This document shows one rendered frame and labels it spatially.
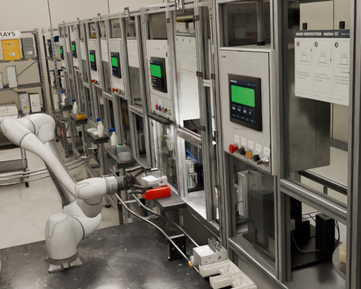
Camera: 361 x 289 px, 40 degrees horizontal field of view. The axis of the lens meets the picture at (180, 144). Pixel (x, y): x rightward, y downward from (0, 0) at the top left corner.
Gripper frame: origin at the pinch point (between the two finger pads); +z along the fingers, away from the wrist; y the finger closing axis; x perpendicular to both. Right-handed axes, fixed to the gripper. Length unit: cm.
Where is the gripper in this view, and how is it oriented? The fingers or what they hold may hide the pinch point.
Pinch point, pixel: (152, 178)
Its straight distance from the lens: 263.4
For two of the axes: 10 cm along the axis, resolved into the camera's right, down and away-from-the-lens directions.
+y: -0.7, -9.7, -2.4
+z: 9.3, -1.4, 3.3
